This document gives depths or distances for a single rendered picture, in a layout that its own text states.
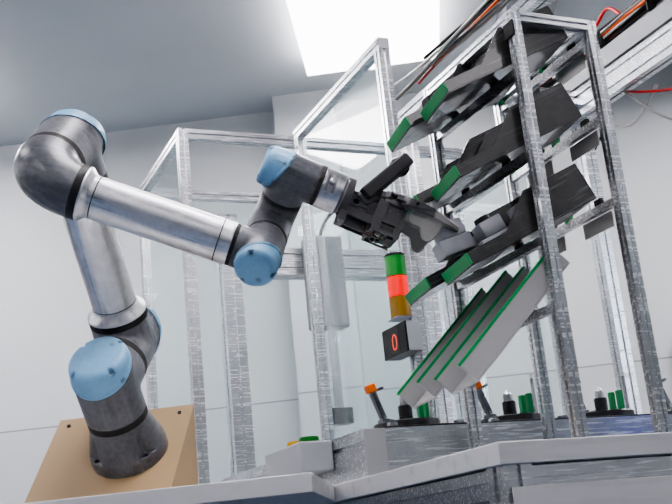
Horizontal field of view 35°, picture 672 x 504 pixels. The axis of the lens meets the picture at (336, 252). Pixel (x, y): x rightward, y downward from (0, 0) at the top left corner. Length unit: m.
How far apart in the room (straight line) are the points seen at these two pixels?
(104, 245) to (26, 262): 3.46
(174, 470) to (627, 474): 0.87
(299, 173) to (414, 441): 0.57
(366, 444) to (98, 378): 0.50
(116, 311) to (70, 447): 0.31
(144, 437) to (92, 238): 0.39
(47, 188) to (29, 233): 3.68
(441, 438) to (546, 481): 0.61
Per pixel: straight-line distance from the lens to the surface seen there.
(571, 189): 1.92
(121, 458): 2.04
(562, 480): 1.50
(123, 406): 1.99
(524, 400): 2.38
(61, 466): 2.15
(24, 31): 4.59
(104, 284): 2.02
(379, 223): 1.83
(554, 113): 1.97
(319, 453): 2.11
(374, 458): 1.99
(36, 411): 5.26
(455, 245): 1.88
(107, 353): 1.99
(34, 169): 1.82
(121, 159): 5.45
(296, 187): 1.83
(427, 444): 2.04
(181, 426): 2.13
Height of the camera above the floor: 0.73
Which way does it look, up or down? 16 degrees up
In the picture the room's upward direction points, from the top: 6 degrees counter-clockwise
